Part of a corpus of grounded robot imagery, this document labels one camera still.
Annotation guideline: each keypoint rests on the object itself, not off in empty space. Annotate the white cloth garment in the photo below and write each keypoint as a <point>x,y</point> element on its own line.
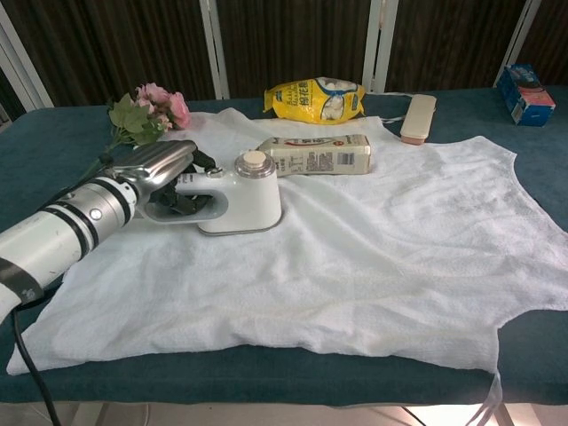
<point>310,266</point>

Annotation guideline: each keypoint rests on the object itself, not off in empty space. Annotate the blue cardboard box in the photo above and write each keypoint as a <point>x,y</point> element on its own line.
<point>523,97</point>

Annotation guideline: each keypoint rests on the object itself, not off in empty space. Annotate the yellow bag of cotton balls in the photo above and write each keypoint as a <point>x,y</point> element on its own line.
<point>306,104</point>

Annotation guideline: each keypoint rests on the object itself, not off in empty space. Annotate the beige milk tea bottle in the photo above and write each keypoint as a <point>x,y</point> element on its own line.
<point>324,155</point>

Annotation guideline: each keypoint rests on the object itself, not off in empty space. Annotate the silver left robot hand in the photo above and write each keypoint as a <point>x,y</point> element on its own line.
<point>151,166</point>

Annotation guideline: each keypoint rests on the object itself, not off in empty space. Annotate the dark brown bamboo screen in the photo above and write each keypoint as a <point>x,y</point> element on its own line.
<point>293,40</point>

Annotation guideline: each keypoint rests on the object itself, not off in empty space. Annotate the white screen frame post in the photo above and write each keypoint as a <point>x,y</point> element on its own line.
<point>517,49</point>
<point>379,44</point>
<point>215,49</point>
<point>22,66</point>

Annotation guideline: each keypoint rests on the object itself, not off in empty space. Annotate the beige oblong case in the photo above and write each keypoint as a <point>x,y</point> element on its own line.
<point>418,120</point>

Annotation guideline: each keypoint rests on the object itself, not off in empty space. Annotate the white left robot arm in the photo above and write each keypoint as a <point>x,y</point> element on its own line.
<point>53,239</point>

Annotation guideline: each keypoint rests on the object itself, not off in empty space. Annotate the pink artificial flower bouquet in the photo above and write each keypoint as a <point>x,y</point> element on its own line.
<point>151,108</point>

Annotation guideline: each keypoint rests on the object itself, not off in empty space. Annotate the teal table cover cloth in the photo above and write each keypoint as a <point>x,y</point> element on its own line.
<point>40,146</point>

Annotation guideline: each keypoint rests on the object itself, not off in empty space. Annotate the white handheld steam iron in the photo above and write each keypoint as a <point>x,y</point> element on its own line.
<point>253,204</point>

